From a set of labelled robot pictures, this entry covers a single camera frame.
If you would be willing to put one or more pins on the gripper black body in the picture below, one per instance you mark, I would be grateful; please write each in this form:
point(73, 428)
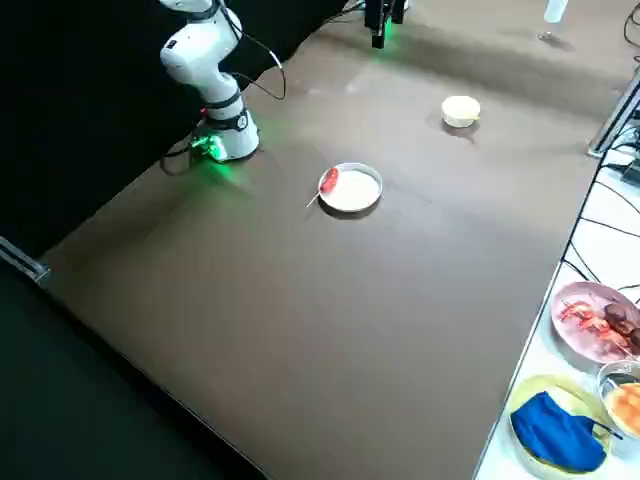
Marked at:
point(382, 12)

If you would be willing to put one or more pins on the white capped clear oil bottle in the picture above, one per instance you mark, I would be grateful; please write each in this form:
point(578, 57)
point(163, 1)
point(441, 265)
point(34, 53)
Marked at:
point(556, 10)

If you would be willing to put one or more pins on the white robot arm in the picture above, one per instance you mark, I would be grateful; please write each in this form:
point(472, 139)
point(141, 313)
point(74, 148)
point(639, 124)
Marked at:
point(210, 60)

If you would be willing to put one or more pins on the small white bowl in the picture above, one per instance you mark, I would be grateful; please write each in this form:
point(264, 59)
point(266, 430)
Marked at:
point(459, 111)

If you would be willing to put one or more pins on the clear glass bowl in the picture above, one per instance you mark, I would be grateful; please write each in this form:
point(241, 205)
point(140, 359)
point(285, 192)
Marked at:
point(607, 380)

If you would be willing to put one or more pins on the red sausage on skewer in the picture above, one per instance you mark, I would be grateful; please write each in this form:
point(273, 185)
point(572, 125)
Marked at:
point(330, 181)

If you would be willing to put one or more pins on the white round plate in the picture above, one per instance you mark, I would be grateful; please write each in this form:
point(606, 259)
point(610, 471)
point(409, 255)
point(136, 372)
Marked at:
point(355, 192)

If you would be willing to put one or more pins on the black desk device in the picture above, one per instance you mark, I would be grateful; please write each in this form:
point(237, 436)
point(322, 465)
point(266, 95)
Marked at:
point(632, 172)

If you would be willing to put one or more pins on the red shrimp skewer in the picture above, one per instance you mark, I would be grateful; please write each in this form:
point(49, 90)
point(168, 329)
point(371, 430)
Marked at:
point(585, 317)

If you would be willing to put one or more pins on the pink plate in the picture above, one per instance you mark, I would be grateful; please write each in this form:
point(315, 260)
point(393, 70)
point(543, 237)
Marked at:
point(575, 330)

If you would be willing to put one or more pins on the dark mushroom skewer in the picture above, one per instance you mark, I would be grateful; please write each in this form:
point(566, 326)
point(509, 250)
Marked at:
point(620, 320)

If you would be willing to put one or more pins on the yellow plate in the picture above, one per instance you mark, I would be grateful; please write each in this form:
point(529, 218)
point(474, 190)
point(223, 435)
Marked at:
point(550, 385)

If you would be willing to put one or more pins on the blue cloth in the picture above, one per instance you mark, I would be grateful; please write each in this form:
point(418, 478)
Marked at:
point(550, 430)

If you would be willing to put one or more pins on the orange bread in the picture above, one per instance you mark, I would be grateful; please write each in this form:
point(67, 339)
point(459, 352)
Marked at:
point(627, 405)

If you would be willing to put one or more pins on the aluminium frame post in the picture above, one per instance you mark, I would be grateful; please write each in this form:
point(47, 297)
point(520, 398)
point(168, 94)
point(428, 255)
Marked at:
point(617, 115)

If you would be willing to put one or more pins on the aluminium corner rail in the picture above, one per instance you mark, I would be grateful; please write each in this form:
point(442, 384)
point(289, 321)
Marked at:
point(25, 262)

